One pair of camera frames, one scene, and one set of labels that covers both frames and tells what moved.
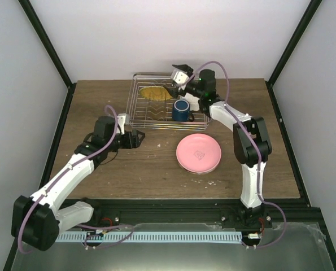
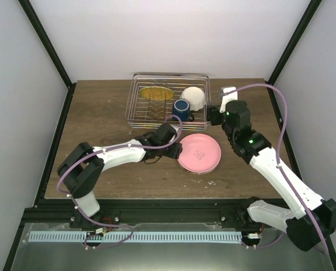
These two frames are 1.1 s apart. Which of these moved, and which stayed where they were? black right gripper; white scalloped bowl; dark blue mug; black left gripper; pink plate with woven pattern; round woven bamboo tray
Moved: black right gripper; black left gripper
Stayed: dark blue mug; pink plate with woven pattern; round woven bamboo tray; white scalloped bowl
